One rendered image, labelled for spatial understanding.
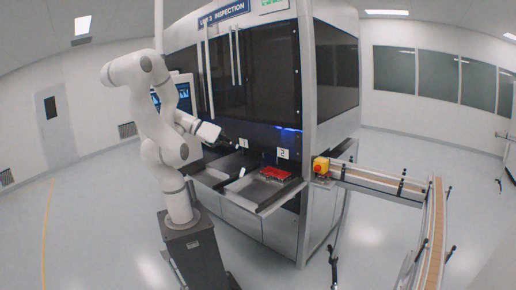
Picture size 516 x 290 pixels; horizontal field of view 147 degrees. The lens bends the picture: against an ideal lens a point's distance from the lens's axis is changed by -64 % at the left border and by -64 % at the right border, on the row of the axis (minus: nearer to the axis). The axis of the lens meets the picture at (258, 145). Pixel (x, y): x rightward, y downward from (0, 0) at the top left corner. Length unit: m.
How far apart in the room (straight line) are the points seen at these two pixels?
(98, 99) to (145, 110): 5.36
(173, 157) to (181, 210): 0.27
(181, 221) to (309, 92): 0.89
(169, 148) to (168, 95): 0.23
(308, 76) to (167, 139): 0.73
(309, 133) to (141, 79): 0.85
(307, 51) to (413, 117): 4.76
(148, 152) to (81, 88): 5.29
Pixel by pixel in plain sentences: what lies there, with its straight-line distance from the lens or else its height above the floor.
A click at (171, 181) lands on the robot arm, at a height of 1.10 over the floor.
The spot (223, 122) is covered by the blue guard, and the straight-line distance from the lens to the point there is 1.63.
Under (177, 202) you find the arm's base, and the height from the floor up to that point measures 1.00.
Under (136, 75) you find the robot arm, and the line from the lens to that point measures 0.69.
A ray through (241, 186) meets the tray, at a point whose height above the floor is 0.88.
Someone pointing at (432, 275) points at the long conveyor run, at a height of 0.93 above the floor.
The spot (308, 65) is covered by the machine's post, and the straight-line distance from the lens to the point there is 1.10.
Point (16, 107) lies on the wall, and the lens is 6.48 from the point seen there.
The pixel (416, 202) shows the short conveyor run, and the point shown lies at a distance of 1.25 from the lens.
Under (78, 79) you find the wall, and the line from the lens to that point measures 6.12.
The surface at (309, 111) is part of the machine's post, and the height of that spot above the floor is 1.29.
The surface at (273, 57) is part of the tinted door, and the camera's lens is 1.24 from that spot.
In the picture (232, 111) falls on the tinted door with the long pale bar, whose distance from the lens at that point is 1.54.
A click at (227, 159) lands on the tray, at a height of 0.88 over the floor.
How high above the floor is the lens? 1.51
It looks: 20 degrees down
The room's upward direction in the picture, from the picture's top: 4 degrees counter-clockwise
